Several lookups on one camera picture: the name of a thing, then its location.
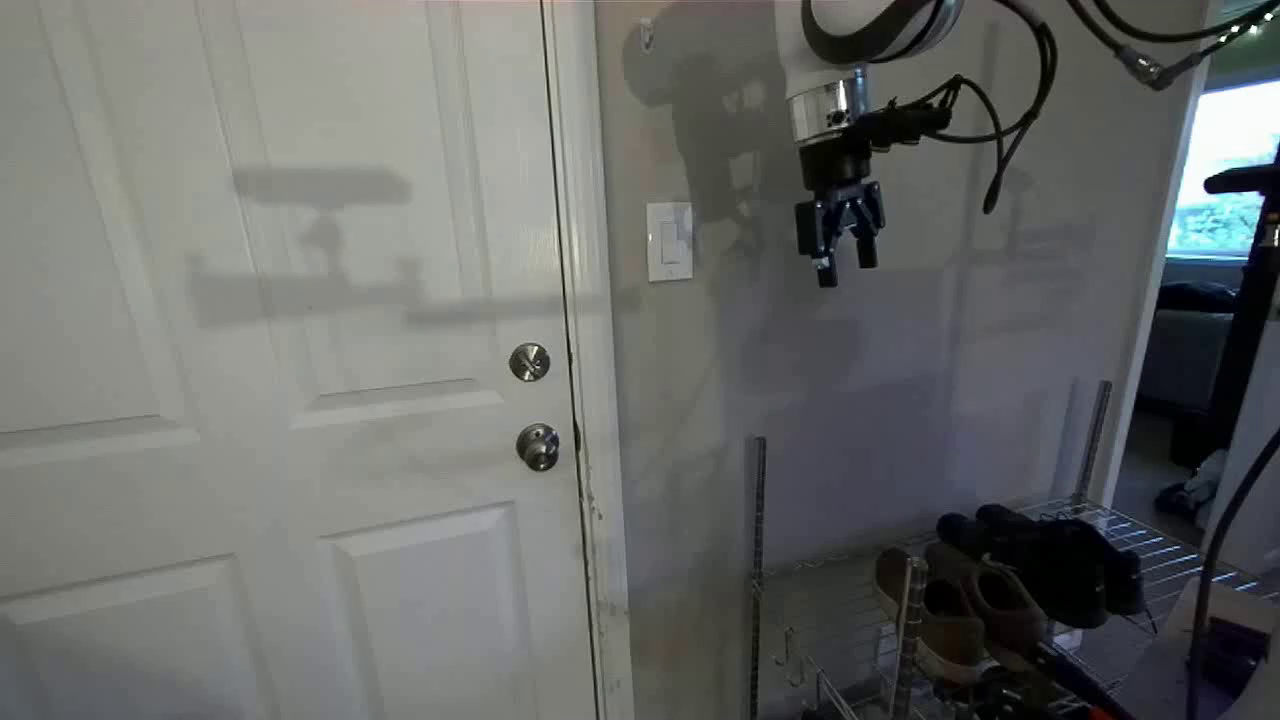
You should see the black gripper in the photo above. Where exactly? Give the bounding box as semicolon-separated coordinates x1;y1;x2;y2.
792;128;892;293

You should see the white wall light switch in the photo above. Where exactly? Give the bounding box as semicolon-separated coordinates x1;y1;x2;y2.
645;196;699;288

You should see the silver deadbolt lock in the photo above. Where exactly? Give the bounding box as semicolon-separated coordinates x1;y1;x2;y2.
502;340;555;388

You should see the dark grey sofa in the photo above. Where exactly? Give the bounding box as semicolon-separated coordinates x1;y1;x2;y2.
1138;276;1246;422

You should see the silver round door knob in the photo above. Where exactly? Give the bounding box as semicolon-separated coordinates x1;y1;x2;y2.
513;422;564;475

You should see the black shoe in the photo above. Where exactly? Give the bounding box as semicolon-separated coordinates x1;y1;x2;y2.
970;502;1151;622
931;507;1111;633

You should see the tan suede shoe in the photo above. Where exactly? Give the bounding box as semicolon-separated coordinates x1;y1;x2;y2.
924;535;1055;662
870;544;993;692

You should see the bright window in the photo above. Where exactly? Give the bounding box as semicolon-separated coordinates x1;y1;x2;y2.
1164;77;1280;263

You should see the brown cardboard box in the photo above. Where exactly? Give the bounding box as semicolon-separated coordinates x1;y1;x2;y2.
1157;576;1280;648

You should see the white panelled door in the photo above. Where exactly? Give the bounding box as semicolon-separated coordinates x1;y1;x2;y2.
0;0;599;720

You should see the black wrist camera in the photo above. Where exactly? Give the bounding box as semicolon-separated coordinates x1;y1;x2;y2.
860;91;959;147

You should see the black looping camera cable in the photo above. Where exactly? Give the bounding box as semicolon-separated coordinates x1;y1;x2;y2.
916;0;1065;219

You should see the white door frame trim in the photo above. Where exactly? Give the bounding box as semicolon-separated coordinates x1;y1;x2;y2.
534;0;639;720

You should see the black cable with grey connector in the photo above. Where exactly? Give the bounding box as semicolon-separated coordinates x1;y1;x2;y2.
1065;0;1280;97

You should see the metal wire shoe rack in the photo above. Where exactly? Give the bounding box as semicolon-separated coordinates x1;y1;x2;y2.
738;378;1280;720

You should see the black camera stand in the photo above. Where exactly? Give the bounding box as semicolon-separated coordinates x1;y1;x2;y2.
1196;146;1280;474

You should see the black curved floor cable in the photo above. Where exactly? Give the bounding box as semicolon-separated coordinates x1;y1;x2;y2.
1179;422;1280;720

